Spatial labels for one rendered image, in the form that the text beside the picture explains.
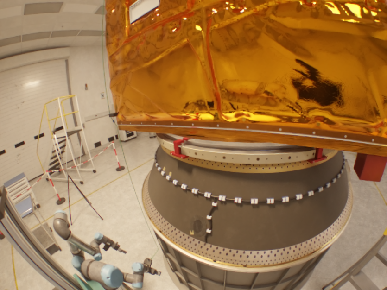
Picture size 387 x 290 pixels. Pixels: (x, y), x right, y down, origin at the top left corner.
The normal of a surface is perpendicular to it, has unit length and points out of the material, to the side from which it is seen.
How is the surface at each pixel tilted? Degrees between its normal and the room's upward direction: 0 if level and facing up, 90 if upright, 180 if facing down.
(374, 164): 90
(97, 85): 90
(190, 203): 62
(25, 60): 90
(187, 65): 89
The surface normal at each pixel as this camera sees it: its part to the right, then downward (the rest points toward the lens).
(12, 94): 0.83, 0.10
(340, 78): -0.56, 0.33
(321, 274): -0.11, -0.94
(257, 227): -0.29, -0.13
